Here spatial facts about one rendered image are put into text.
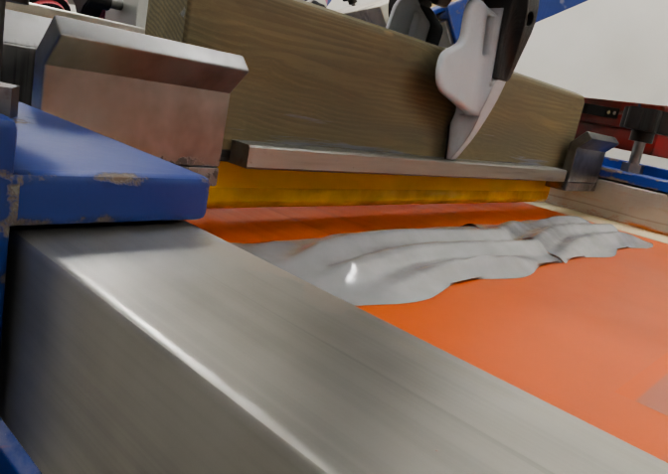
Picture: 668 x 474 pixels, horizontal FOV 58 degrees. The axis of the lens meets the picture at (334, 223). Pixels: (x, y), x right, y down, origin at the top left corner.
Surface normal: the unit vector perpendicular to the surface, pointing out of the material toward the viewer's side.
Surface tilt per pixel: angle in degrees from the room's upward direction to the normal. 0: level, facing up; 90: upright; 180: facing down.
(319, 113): 90
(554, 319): 0
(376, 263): 31
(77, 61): 135
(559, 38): 90
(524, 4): 99
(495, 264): 40
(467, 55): 84
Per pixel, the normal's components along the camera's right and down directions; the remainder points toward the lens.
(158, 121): 0.72, 0.29
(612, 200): -0.67, 0.04
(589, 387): 0.18, -0.96
